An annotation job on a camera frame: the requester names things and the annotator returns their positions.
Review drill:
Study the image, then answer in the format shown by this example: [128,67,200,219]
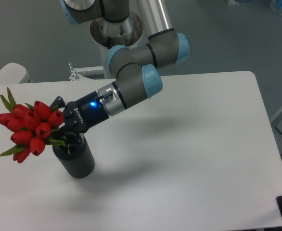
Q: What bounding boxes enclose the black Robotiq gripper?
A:
[50,92,109,145]

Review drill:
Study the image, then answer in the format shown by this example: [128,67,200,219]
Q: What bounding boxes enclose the red tulip bouquet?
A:
[0,88,64,163]

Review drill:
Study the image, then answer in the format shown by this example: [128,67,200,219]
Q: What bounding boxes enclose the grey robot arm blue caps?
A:
[51,0,190,145]

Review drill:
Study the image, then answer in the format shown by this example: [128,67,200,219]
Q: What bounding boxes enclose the dark grey ribbed vase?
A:
[52,137,95,179]

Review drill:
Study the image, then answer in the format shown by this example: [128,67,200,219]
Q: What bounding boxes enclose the white chair back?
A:
[0,63,33,85]

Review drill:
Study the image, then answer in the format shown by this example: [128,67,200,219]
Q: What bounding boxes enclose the white robot pedestal with base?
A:
[69,12,144,81]

